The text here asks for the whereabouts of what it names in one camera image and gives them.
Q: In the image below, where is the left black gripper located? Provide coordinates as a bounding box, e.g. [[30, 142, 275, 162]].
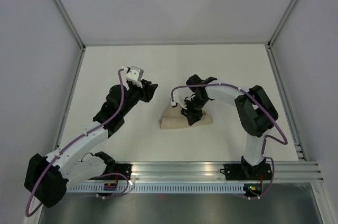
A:
[[120, 79, 158, 117]]

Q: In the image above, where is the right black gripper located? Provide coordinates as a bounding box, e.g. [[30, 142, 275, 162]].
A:
[[181, 96, 209, 125]]

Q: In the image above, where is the beige cloth napkin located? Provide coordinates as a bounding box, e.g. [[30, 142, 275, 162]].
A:
[[159, 99, 213, 130]]

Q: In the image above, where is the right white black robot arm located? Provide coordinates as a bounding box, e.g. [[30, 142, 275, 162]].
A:
[[181, 74, 278, 180]]

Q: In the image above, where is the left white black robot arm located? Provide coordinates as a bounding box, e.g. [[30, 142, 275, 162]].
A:
[[24, 79, 158, 208]]

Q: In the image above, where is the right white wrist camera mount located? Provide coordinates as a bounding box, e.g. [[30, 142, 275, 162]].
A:
[[171, 95, 186, 109]]

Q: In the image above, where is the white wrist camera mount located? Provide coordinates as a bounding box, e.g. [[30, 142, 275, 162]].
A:
[[123, 66, 144, 88], [171, 95, 186, 109]]

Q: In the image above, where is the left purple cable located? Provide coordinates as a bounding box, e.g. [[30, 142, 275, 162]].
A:
[[25, 67, 130, 218]]

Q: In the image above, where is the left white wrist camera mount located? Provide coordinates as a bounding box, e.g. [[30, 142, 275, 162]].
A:
[[123, 66, 144, 88]]

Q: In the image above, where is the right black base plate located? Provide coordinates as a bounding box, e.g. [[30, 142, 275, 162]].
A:
[[219, 163, 273, 181]]

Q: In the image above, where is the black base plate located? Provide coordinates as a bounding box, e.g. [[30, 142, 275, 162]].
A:
[[219, 163, 273, 181], [90, 163, 133, 181]]

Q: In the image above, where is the left aluminium side rail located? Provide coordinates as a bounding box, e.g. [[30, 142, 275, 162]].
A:
[[52, 46, 86, 150]]

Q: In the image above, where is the aluminium side rail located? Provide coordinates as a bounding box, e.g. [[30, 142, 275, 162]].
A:
[[52, 46, 86, 150], [265, 42, 308, 161]]

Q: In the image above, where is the white slotted cable duct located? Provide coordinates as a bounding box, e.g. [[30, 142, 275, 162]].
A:
[[68, 182, 245, 194]]

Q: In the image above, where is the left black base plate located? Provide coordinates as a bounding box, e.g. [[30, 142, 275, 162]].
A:
[[90, 163, 133, 181]]

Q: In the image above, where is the aluminium front mounting rail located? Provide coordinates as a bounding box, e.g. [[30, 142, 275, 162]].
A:
[[63, 161, 325, 182]]

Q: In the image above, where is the right aluminium side rail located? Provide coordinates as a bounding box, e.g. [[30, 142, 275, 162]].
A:
[[265, 42, 308, 161]]

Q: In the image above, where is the left aluminium frame post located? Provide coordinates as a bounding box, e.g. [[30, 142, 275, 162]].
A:
[[52, 0, 86, 51]]

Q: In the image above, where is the aluminium frame post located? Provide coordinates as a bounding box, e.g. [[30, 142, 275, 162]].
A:
[[266, 0, 299, 49], [52, 0, 86, 51]]

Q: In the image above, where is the right aluminium frame post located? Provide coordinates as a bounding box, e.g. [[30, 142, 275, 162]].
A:
[[266, 0, 299, 49]]

